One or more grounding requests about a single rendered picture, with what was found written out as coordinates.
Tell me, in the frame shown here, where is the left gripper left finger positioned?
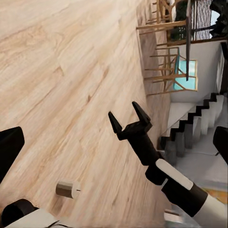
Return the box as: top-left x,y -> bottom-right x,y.
0,126 -> 25,183

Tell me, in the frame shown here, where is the pillar candle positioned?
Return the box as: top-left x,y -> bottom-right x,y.
56,179 -> 80,199

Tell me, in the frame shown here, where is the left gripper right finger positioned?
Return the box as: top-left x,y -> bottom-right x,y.
213,126 -> 228,164

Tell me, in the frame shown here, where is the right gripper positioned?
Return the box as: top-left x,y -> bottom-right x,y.
108,102 -> 153,156

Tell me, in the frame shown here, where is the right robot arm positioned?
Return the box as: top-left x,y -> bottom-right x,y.
108,102 -> 228,228

